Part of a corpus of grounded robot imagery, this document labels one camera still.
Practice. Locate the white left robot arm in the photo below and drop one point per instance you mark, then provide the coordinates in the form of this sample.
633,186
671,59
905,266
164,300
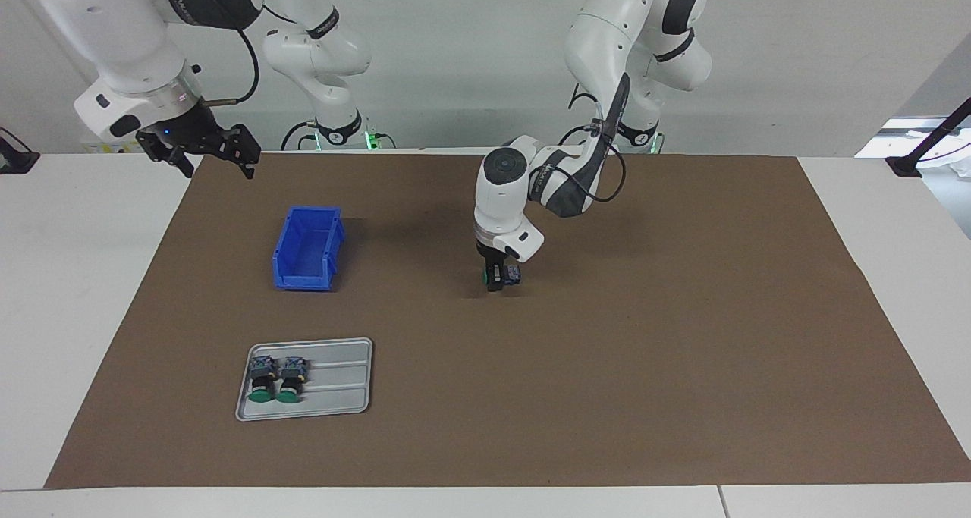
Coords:
501,207

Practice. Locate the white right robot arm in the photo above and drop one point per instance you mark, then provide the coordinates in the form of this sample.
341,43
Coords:
114,32

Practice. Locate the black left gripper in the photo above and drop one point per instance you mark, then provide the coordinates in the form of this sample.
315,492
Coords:
497,258

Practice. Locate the blue plastic bin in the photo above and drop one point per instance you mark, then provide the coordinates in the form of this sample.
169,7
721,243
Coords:
303,283

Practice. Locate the black camera stand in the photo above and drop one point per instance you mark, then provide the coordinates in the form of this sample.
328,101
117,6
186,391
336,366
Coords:
903,167

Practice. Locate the black clamp mount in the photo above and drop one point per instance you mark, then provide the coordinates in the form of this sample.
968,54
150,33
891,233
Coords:
15,161

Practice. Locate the green push button switch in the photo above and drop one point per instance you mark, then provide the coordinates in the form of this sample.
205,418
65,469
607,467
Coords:
513,275
262,378
291,378

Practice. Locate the silver metal tray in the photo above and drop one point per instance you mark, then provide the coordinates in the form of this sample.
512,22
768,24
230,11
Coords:
341,397

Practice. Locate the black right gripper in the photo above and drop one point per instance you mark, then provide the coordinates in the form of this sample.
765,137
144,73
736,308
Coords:
186,127

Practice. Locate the brown table mat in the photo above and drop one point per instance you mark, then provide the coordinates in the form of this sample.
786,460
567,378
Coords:
531,389

